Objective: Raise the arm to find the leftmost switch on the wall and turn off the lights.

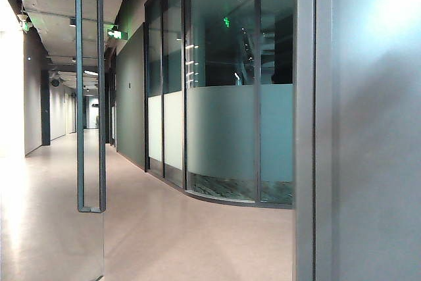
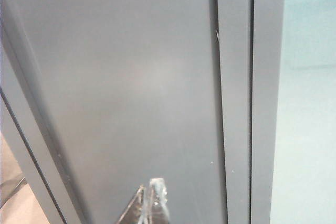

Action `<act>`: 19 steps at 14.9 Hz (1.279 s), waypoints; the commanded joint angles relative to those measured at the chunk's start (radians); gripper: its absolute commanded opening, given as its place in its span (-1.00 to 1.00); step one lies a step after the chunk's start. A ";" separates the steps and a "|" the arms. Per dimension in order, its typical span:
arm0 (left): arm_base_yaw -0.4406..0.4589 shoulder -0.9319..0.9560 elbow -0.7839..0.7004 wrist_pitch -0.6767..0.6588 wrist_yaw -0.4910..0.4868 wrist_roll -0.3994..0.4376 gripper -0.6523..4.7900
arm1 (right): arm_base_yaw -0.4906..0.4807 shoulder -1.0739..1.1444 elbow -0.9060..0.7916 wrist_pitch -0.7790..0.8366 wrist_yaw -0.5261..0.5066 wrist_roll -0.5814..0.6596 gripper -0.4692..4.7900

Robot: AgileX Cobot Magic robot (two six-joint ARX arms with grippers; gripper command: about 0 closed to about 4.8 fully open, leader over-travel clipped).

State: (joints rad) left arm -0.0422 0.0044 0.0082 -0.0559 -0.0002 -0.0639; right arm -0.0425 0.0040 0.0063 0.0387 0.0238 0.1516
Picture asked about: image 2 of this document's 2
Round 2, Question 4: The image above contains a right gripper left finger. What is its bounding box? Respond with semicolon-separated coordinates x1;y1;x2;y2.
116;184;147;224

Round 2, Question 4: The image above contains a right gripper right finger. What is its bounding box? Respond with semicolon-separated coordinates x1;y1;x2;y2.
145;177;169;224

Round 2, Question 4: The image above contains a silver floor threshold strip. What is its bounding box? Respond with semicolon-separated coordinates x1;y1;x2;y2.
0;174;27;191

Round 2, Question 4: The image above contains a wide grey metal panel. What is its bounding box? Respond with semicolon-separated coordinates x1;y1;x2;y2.
0;0;227;224

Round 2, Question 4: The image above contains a frosted glass pane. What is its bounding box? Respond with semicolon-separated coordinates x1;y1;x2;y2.
275;0;336;224

